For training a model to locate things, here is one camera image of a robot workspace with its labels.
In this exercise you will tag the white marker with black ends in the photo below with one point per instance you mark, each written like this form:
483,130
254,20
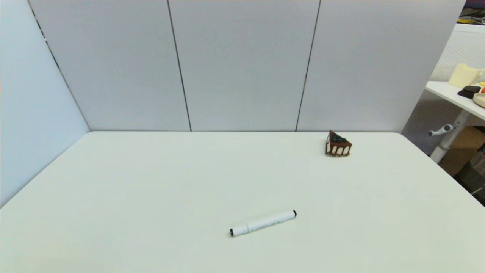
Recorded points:
263,223

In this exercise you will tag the chocolate cake slice toy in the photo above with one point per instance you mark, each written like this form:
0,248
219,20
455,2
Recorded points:
337,146

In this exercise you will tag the white side table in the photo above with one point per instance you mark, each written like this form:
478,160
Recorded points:
451,94

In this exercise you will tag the brown cardboard box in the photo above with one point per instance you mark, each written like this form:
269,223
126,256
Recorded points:
464,146

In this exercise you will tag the cream plastic jug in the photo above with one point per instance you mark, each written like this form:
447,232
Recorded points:
464,76

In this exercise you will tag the flat black object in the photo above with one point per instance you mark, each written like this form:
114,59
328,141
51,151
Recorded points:
470,91

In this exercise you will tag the beige bowl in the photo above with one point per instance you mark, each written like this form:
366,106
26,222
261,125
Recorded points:
480,100

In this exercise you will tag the colourful clutter pile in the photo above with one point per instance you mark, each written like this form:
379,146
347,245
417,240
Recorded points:
473,13

